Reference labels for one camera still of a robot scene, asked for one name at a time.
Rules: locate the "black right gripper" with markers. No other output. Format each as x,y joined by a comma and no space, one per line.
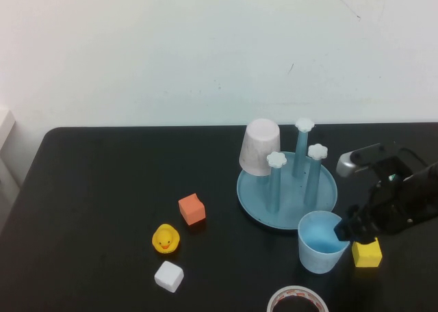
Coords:
386,212

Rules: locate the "light blue plastic cup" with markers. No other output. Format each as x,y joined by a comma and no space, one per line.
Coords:
315,260

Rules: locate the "blue cup stand with pegs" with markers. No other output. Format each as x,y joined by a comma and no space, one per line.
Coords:
294,206

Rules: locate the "white plastic cup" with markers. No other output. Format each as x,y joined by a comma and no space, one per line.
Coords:
258,147

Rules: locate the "yellow foam cube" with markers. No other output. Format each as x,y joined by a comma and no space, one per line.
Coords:
367,256

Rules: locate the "clear tape roll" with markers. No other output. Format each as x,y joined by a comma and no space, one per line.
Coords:
296,290

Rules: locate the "orange foam cube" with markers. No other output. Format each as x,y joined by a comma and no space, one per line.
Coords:
191,209

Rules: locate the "yellow rubber duck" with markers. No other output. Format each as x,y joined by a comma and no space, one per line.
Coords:
166,238

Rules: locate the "white foam cube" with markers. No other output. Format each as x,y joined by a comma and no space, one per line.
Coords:
168,276

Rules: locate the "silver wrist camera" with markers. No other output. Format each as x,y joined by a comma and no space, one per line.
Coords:
345,165

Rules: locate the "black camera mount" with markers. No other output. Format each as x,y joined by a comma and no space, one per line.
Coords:
390,168

